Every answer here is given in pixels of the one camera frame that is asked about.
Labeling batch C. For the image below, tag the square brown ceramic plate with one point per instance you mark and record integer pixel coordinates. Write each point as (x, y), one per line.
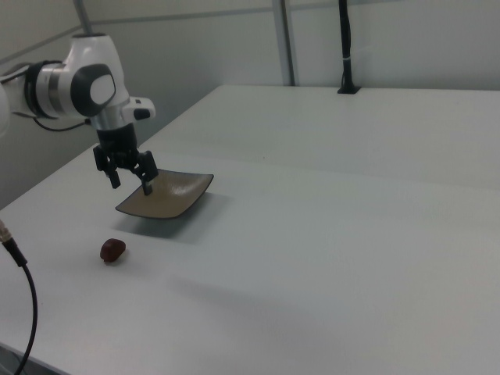
(176, 195)

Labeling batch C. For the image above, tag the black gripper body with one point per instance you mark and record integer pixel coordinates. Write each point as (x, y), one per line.
(117, 142)

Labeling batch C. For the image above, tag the grey partition corner post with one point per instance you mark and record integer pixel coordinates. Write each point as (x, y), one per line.
(284, 43)

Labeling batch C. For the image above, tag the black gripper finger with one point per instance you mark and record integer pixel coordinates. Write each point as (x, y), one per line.
(147, 172)
(112, 177)

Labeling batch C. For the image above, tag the small round dark-red food item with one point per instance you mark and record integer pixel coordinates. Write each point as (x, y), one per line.
(113, 251)

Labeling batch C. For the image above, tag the black camera stand pole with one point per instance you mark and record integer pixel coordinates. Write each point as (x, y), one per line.
(347, 47)

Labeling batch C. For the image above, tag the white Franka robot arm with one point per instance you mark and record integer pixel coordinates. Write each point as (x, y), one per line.
(90, 58)

